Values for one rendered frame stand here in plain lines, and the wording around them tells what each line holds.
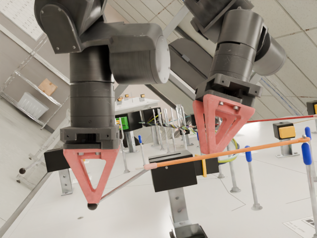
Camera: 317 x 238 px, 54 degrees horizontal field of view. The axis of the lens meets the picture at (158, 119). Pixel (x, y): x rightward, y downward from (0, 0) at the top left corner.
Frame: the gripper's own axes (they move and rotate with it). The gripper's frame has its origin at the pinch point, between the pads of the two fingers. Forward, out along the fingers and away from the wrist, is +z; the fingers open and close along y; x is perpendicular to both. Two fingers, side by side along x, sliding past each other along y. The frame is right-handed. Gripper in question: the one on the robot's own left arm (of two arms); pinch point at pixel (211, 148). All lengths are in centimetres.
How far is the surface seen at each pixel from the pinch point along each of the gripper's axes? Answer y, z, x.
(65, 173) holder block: 29.1, 12.2, 21.1
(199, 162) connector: -2.4, 2.2, 1.8
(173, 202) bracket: -1.2, 8.1, 3.5
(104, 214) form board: 9.6, 14.2, 11.3
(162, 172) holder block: -2.6, 4.7, 6.2
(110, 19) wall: 714, -277, 99
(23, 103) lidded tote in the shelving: 672, -22, 220
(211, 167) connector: -2.3, 2.5, 0.1
